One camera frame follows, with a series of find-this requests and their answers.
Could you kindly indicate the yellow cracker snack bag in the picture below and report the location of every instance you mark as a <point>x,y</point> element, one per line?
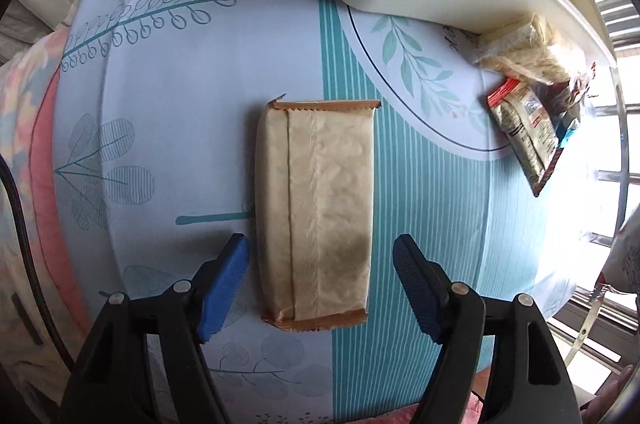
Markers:
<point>530,48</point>

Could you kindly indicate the metal window grille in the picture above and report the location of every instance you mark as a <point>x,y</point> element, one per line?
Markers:
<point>595,329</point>

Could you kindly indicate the patterned blue tablecloth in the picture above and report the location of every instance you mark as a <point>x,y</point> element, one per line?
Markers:
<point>154,134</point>

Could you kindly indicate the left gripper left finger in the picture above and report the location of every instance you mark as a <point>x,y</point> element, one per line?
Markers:
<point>112,376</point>

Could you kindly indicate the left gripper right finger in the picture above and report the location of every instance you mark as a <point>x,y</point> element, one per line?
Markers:
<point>528,382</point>

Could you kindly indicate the pink floral bedding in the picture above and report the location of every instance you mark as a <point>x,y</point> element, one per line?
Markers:
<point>29,83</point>

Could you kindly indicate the silver red-edged snack packet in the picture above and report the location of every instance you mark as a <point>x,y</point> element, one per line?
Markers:
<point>527,125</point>

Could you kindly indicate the beige paper snack bar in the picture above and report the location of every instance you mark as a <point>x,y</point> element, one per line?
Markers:
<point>314,199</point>

